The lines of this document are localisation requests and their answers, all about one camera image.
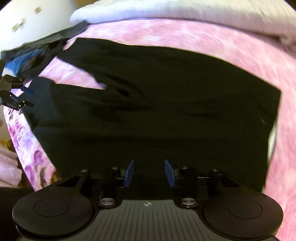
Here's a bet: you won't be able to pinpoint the pink rose-print bed sheet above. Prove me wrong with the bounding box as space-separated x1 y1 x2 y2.
3 19 296 241

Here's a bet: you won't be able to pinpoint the dark grey pants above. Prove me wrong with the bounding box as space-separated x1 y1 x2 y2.
45 20 89 50

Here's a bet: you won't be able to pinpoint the pink curtain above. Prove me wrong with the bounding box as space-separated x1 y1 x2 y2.
0 145 23 187

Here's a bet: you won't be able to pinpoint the blue jeans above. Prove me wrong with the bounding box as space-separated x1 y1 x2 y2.
6 50 41 73

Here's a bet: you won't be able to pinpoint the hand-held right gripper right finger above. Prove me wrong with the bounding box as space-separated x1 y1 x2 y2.
164 159 241 208

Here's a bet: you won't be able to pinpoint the black shirt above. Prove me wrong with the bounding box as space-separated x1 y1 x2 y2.
22 37 282 193

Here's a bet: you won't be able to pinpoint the black cloth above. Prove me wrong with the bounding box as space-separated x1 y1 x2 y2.
0 38 68 78

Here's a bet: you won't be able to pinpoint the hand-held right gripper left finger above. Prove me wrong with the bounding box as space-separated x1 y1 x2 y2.
57 159 135 208

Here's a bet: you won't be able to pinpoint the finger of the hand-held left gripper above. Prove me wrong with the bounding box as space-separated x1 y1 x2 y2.
0 75 34 94
0 91 35 111

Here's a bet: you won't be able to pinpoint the light grey striped quilt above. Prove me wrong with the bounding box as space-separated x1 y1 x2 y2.
69 0 296 47

